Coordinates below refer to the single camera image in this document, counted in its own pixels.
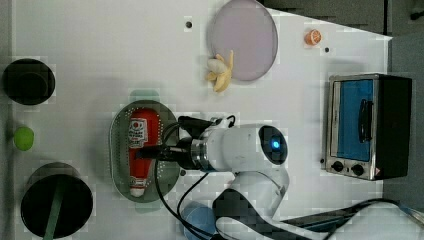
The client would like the red ketchup bottle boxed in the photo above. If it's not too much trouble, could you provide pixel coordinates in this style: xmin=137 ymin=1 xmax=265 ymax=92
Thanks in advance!
xmin=128 ymin=108 xmax=160 ymax=197

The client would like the orange slice toy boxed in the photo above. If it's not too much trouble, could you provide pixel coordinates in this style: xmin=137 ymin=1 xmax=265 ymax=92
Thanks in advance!
xmin=304 ymin=29 xmax=322 ymax=46

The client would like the grey round plate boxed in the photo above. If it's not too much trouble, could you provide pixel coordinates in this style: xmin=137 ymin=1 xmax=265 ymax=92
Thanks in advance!
xmin=208 ymin=0 xmax=278 ymax=81

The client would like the green lime toy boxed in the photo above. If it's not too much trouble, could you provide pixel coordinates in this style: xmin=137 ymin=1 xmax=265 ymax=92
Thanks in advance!
xmin=13 ymin=127 xmax=34 ymax=151

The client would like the yellow toy banana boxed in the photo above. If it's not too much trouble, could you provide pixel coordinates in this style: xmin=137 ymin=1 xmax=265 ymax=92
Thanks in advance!
xmin=206 ymin=51 xmax=234 ymax=93

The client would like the black cable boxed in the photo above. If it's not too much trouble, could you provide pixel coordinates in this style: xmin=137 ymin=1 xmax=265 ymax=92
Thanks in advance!
xmin=153 ymin=123 xmax=221 ymax=239

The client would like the black round pot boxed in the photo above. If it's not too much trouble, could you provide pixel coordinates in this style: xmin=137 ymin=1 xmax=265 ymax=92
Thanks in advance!
xmin=1 ymin=58 xmax=56 ymax=106

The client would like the blue cup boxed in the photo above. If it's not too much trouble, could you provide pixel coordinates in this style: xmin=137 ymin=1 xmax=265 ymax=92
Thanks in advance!
xmin=181 ymin=201 xmax=216 ymax=240

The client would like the green strainer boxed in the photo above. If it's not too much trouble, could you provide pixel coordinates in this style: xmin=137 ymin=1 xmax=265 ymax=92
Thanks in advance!
xmin=109 ymin=89 xmax=176 ymax=214

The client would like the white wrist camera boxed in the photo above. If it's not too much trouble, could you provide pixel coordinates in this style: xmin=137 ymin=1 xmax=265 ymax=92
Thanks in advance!
xmin=178 ymin=115 xmax=236 ymax=139

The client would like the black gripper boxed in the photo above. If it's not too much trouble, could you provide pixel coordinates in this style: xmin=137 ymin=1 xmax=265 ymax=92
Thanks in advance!
xmin=136 ymin=138 xmax=200 ymax=170

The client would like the black pot with spatula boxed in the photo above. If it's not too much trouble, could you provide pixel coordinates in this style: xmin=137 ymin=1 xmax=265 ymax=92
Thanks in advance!
xmin=20 ymin=162 xmax=94 ymax=240

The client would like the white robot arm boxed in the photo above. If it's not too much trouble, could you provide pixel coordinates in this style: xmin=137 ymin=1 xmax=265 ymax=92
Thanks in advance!
xmin=136 ymin=124 xmax=328 ymax=240

